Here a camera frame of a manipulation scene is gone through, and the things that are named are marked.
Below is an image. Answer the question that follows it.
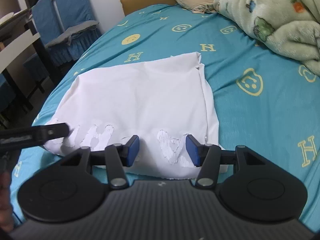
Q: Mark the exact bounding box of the blue covered chair near bed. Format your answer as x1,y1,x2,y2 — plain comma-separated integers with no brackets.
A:
52,0,101,61

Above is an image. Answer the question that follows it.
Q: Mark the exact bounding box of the white t-shirt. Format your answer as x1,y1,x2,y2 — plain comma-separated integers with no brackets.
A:
45,52,219,179

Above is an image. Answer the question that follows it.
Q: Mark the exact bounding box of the teal patterned bed sheet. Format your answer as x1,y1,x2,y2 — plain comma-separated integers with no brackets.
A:
10,3,320,225

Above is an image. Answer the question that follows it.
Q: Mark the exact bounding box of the grey seat cushion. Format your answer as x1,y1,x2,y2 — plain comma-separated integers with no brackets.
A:
45,20,99,48

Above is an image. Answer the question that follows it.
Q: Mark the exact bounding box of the blue covered chair behind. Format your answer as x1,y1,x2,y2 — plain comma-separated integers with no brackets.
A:
23,0,61,93

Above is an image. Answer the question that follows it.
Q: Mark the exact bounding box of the green cartoon fleece blanket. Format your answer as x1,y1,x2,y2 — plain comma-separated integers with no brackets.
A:
214,0,319,75

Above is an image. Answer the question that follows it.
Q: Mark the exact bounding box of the person's left hand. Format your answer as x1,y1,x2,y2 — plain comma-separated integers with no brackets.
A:
0,171,14,232

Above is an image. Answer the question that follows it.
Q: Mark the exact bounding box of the black and white table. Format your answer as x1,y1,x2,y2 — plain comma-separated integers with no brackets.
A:
0,10,54,128

